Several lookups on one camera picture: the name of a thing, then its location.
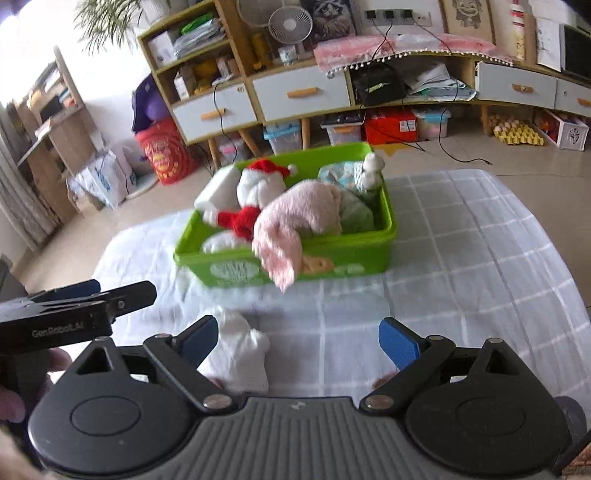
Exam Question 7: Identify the black television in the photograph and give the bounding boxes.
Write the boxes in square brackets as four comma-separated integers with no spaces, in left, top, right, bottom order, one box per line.
[560,23,591,79]

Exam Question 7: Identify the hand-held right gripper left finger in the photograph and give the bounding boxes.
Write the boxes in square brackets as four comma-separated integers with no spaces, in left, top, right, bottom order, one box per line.
[67,315,237,413]

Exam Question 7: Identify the white carved box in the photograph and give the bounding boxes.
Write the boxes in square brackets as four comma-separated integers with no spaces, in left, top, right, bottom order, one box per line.
[533,108,591,153]

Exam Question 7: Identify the black bag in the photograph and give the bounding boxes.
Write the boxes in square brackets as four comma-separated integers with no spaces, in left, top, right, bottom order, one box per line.
[352,62,407,107]

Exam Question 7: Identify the red printed bucket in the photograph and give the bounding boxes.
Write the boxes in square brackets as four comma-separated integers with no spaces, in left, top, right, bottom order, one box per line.
[135,119,197,186]

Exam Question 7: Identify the pink plush toy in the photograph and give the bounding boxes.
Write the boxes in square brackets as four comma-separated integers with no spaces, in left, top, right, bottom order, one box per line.
[252,180,343,292]

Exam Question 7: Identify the white wall power strip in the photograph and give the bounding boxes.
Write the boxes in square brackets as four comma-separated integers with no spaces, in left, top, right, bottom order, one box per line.
[365,7,432,28]

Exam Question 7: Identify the white paper sheet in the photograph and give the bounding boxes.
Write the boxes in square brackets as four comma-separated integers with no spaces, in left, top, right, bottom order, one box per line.
[536,16,561,72]

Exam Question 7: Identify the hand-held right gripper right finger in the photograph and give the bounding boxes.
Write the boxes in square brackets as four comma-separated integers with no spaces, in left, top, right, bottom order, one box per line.
[359,317,532,413]

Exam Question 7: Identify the yellow egg tray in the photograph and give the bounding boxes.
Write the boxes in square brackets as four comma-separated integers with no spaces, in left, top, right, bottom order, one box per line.
[487,113,546,146]

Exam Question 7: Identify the patterned curtain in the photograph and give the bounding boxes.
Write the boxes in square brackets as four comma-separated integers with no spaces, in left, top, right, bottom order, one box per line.
[0,106,61,250]

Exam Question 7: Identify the white plastic bag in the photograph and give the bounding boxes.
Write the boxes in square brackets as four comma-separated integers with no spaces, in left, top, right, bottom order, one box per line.
[76,148,137,208]

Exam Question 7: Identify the clear storage box white lid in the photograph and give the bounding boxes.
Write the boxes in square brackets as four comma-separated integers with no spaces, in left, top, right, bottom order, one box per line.
[413,108,452,139]

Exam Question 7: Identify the low curved wooden cabinet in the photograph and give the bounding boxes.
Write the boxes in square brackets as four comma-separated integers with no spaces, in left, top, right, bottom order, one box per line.
[351,48,591,137]

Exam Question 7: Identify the white desk fan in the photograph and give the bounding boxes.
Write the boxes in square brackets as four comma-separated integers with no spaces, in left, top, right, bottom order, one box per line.
[268,7,315,65]

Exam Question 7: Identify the person's left hand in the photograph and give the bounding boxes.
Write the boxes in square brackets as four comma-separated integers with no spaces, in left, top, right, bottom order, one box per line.
[0,347,71,424]

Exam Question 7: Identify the wooden bookshelf desk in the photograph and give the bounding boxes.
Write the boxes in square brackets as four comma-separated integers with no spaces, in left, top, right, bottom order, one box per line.
[4,46,105,222]

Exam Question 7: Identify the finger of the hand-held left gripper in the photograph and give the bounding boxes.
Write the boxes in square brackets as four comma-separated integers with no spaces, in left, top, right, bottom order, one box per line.
[27,279,102,304]
[98,280,158,320]

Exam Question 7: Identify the framed cartoon picture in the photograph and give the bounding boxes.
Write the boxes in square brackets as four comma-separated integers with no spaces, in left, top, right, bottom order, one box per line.
[438,0,495,35]

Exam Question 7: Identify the small white carton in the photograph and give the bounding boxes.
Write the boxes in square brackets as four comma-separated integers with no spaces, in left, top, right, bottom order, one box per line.
[173,69,192,100]

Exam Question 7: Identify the clear storage box blue lid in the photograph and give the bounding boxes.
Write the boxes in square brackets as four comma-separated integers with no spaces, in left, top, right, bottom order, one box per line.
[263,121,303,155]

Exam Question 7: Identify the pile of folded cloths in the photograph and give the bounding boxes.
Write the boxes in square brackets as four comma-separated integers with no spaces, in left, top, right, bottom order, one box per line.
[402,62,476,102]

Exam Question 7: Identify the pink lace cloth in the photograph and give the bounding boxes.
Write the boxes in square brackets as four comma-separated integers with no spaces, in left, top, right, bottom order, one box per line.
[314,32,515,77]

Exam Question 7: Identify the cat picture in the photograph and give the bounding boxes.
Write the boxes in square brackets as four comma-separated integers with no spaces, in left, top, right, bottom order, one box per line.
[300,0,358,44]

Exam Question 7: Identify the pale checkered blanket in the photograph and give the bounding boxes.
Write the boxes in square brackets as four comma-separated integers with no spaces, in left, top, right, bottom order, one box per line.
[92,168,580,402]

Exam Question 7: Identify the wooden cabinet white drawers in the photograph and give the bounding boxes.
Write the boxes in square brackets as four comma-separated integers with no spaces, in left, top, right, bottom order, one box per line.
[137,0,356,169]

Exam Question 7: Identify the white plush toy red hat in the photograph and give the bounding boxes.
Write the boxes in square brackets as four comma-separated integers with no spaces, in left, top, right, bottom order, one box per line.
[202,159,298,254]

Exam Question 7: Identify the green potted plant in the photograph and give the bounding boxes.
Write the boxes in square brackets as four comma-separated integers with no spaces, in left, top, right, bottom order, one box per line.
[85,0,144,31]

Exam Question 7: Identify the cloth doll blue floral dress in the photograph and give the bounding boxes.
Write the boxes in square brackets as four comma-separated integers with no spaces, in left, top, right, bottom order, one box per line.
[318,152,387,204]

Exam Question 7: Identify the purple bag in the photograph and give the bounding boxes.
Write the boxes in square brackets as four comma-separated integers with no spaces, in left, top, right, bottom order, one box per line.
[131,74,169,132]

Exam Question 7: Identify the white soft cushion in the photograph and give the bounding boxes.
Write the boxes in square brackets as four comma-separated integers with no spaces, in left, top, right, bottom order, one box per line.
[198,307,271,393]

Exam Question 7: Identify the green plastic box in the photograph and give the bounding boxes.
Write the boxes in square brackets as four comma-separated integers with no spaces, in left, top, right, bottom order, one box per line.
[174,141,399,291]

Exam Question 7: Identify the stack of papers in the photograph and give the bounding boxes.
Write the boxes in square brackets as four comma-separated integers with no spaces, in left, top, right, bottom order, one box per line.
[174,18,232,58]

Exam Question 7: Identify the clear storage box black lid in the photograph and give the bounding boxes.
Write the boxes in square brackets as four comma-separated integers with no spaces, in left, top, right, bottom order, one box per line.
[321,113,365,146]

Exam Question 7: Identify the red cardboard box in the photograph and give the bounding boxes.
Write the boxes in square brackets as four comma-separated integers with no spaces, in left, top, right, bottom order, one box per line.
[364,108,420,144]

